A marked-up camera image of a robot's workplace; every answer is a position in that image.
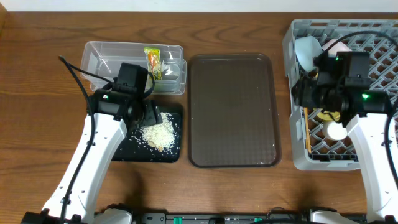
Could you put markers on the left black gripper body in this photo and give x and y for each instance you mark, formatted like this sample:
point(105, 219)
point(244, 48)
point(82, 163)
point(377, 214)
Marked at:
point(150, 114)

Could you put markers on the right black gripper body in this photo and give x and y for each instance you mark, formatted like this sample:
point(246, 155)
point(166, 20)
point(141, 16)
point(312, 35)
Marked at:
point(312, 96)

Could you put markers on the yellow plate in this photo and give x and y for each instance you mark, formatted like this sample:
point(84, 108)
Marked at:
point(326, 115)

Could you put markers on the rice food scraps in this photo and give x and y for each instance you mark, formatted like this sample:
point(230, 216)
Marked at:
point(160, 137)

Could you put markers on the white cup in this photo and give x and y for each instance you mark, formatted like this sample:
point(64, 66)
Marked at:
point(334, 131)

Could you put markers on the white bowl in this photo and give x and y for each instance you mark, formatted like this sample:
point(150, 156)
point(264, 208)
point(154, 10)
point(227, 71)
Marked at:
point(339, 47)

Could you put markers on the light blue bowl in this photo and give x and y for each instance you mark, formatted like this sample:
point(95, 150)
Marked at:
point(306, 49)

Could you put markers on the wooden chopstick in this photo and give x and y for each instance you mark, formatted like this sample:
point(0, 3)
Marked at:
point(307, 131)

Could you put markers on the white tissue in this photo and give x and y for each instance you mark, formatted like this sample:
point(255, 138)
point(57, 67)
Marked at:
point(166, 70)

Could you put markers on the green snack wrapper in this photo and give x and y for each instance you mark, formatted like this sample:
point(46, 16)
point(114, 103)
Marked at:
point(154, 62)

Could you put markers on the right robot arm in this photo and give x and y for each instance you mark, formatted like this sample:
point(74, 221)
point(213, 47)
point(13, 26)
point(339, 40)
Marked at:
point(367, 116)

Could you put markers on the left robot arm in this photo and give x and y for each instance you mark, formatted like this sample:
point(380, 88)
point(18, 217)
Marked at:
point(111, 115)

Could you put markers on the clear plastic waste bin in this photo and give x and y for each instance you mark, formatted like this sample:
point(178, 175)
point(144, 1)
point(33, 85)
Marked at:
point(105, 58)

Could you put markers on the grey dishwasher rack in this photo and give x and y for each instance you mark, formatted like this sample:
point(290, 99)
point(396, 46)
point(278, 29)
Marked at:
point(328, 155)

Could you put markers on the black plastic tray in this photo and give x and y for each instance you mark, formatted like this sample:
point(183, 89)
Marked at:
point(135, 149)

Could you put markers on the brown serving tray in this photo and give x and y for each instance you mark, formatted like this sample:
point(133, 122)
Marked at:
point(233, 120)

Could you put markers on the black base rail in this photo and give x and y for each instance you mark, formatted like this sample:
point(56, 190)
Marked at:
point(175, 218)

